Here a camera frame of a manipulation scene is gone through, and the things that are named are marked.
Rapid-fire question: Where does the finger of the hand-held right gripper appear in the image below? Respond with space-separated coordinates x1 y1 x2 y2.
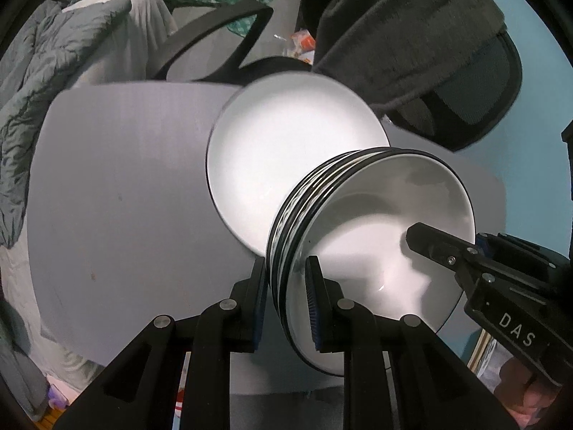
475 232 560 278
406 221 477 278

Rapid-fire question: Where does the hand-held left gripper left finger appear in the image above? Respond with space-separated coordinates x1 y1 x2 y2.
54 255 269 430

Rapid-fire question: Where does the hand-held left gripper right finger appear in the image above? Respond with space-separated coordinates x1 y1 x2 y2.
304 255 511 430

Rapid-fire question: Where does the white bowl with black rim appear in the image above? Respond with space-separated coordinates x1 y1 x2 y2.
275 149 417 341
286 150 477 377
266 149 395 319

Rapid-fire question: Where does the white plate with black rim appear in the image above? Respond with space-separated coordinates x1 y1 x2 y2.
206 72 390 256

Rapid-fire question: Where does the person's right hand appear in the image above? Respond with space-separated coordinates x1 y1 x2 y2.
495 362 562 428

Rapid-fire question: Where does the black office chair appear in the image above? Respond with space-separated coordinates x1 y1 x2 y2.
152 0 524 153

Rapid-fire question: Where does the dark grey fleece robe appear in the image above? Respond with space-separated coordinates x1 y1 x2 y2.
298 0 511 121

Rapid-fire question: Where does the orange snack packet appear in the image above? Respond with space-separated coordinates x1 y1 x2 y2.
291 29 316 61

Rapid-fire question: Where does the grey quilt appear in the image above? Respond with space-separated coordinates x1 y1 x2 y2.
0 0 133 247

